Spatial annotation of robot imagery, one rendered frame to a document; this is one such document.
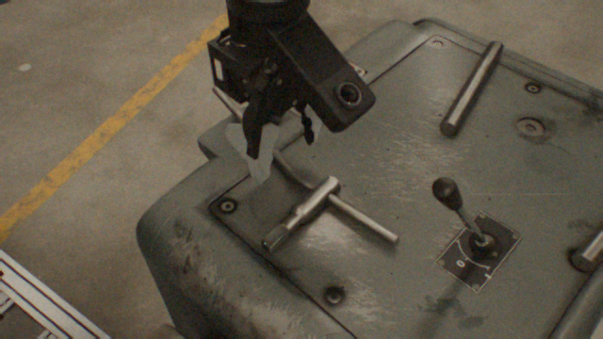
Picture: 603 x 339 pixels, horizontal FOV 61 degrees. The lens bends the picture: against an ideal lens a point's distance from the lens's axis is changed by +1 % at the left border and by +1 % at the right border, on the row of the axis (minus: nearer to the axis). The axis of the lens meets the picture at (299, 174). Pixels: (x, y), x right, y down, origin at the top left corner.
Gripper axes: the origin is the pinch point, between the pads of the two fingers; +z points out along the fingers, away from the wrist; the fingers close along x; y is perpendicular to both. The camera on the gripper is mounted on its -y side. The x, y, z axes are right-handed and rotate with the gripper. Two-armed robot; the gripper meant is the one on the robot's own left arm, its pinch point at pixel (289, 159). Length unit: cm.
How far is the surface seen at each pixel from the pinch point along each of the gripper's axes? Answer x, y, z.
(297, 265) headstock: 7.4, -8.2, 4.1
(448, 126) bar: -19.3, -9.0, 2.5
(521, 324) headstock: -2.6, -27.9, 4.1
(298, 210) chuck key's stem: 3.4, -4.5, 2.0
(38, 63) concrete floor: -38, 231, 130
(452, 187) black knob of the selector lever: -0.3, -18.1, -10.3
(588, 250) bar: -12.9, -28.9, 1.9
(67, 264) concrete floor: 16, 107, 130
